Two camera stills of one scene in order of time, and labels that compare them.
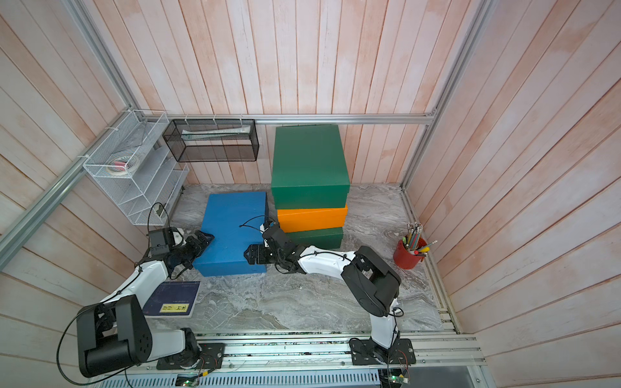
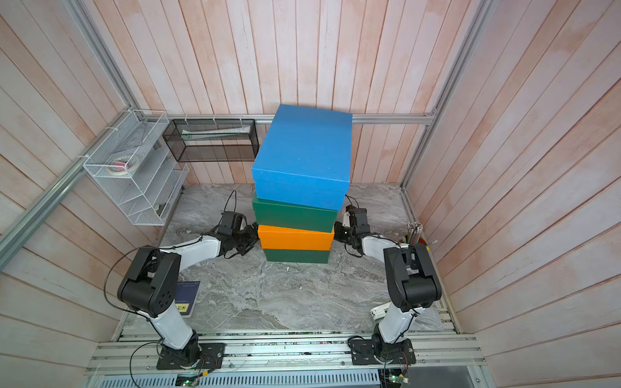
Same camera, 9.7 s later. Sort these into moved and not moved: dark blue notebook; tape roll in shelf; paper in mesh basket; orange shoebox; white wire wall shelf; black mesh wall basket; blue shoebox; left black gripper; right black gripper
Moved: left black gripper; orange shoebox; right black gripper; blue shoebox
Not moved: white wire wall shelf; dark blue notebook; tape roll in shelf; paper in mesh basket; black mesh wall basket
